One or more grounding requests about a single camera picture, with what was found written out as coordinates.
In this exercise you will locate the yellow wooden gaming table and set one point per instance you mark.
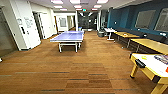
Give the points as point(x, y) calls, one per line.
point(151, 68)

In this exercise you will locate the blue ping pong table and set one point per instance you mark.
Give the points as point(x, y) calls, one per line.
point(66, 36)

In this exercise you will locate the dark round trash bin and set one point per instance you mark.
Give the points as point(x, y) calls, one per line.
point(101, 34)

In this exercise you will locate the small white table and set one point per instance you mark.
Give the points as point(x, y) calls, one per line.
point(110, 30)

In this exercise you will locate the white framed glass door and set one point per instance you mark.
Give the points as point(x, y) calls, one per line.
point(65, 22)

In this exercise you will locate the green exit sign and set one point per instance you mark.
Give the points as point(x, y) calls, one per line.
point(85, 10)

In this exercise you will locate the square ceiling light panel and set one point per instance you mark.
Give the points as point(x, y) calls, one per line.
point(75, 1)
point(56, 1)
point(102, 1)

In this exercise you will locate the dark grey double door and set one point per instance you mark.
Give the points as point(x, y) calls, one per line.
point(6, 31)

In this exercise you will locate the white wall notice sheet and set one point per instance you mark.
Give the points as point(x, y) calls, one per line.
point(28, 22)

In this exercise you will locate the dark wall window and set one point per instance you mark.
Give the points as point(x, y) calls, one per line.
point(145, 19)
point(162, 20)

